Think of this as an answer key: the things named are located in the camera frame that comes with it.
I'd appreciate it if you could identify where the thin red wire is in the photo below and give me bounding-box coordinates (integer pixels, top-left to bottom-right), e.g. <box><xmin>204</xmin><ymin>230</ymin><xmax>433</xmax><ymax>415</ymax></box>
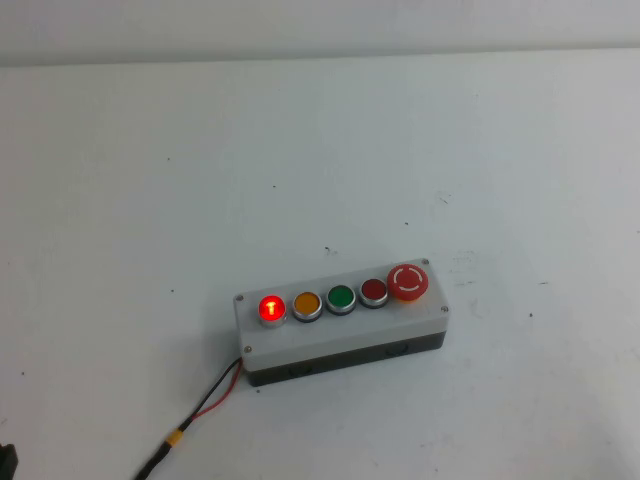
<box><xmin>187</xmin><ymin>366</ymin><xmax>244</xmax><ymax>420</ymax></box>

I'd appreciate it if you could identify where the green push button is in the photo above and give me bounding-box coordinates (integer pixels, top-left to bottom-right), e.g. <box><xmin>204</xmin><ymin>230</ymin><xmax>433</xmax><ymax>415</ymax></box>
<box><xmin>325</xmin><ymin>284</ymin><xmax>357</xmax><ymax>317</ymax></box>

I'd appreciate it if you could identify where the grey push-button control box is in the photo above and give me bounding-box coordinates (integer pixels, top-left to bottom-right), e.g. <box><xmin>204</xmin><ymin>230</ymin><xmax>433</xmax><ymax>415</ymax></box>
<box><xmin>232</xmin><ymin>258</ymin><xmax>450</xmax><ymax>389</ymax></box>

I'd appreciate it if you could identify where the thick black sheathed cable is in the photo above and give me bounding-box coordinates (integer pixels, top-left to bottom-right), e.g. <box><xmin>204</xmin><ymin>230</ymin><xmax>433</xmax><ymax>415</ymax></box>
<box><xmin>131</xmin><ymin>442</ymin><xmax>174</xmax><ymax>480</ymax></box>

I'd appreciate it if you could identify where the dark red push button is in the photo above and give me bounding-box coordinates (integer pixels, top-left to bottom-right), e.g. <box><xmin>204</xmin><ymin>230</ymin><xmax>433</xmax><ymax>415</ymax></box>
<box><xmin>358</xmin><ymin>277</ymin><xmax>391</xmax><ymax>310</ymax></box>

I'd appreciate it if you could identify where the thin black wire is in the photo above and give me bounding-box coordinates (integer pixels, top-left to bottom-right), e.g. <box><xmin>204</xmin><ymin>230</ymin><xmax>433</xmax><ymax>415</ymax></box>
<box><xmin>180</xmin><ymin>359</ymin><xmax>246</xmax><ymax>426</ymax></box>

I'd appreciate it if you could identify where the red mushroom emergency stop button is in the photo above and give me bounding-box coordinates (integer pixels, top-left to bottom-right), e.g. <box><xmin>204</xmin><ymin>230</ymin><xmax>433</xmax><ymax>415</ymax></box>
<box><xmin>386</xmin><ymin>263</ymin><xmax>431</xmax><ymax>305</ymax></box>

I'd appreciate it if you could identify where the yellow push button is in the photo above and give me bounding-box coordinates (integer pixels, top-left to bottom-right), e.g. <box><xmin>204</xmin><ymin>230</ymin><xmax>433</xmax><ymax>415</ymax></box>
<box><xmin>291</xmin><ymin>291</ymin><xmax>323</xmax><ymax>324</ymax></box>

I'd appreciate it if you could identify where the lit red indicator lamp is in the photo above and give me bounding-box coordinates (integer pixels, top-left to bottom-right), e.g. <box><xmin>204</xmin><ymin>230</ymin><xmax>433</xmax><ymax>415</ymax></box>
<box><xmin>257</xmin><ymin>294</ymin><xmax>288</xmax><ymax>330</ymax></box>

